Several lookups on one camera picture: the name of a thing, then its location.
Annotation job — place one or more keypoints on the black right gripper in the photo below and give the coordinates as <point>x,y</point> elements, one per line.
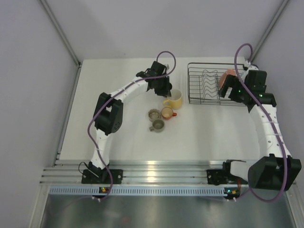
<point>232,81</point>

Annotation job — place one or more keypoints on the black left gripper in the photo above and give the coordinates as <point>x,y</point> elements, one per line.
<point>166,91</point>

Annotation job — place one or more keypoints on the yellow ceramic mug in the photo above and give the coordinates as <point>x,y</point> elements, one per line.
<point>175,101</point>

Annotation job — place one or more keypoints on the pink ceramic mug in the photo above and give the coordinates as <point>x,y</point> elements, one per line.
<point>224,76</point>

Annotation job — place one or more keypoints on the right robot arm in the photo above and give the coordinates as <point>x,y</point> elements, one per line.
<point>276,168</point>

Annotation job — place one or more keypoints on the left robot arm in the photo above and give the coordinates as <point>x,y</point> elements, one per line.
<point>108,114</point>

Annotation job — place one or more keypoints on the small orange cup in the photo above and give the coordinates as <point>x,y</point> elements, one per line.
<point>167,113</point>

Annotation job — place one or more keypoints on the fluted beige small cup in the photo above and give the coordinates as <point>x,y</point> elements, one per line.
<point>154,114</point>

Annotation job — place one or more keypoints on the grey-brown stoneware cup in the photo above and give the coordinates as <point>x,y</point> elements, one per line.
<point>157,126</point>

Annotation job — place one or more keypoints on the grey wire dish rack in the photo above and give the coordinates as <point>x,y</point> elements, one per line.
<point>203,84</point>

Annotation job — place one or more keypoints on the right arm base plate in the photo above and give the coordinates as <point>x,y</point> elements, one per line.
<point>219,177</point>

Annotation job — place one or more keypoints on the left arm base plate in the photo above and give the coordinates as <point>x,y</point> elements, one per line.
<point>102,177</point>

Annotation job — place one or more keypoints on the aluminium mounting rail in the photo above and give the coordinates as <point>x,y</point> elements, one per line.
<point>136,173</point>

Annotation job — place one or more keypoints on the perforated cable duct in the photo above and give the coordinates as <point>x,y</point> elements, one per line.
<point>141,191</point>

